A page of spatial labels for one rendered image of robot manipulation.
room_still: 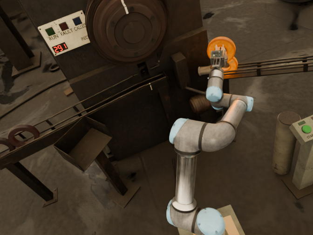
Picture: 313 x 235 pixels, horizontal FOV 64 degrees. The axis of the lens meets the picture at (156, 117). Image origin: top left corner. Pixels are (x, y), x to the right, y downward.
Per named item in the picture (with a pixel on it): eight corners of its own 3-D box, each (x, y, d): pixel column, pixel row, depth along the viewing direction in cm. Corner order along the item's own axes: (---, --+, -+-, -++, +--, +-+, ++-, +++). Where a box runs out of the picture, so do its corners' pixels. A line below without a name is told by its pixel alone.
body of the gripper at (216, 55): (225, 48, 132) (223, 67, 127) (226, 59, 139) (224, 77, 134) (210, 49, 135) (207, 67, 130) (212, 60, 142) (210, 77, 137)
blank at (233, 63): (223, 77, 171) (223, 80, 168) (207, 62, 165) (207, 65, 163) (242, 65, 159) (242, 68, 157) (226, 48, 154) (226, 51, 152)
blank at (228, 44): (205, 38, 144) (204, 41, 142) (233, 33, 137) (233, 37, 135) (210, 61, 153) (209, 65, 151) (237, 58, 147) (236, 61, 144)
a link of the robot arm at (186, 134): (193, 240, 114) (202, 127, 96) (163, 227, 121) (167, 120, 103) (201, 223, 124) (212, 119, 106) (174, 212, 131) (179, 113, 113)
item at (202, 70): (200, 72, 174) (199, 65, 171) (214, 70, 170) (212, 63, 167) (199, 77, 171) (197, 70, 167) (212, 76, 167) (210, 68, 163)
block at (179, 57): (176, 82, 185) (169, 54, 169) (186, 78, 186) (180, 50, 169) (181, 90, 178) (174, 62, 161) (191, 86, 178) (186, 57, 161)
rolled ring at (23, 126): (26, 122, 160) (27, 119, 162) (0, 135, 160) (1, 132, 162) (45, 140, 172) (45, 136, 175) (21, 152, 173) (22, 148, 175)
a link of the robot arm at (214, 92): (207, 103, 131) (204, 93, 124) (209, 85, 136) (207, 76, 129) (222, 103, 128) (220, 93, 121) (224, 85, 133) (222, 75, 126)
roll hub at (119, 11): (117, 60, 145) (97, 13, 126) (161, 43, 147) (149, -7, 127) (119, 65, 141) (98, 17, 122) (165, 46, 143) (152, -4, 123)
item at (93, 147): (101, 201, 197) (52, 145, 147) (123, 175, 209) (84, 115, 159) (119, 214, 185) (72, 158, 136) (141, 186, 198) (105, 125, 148)
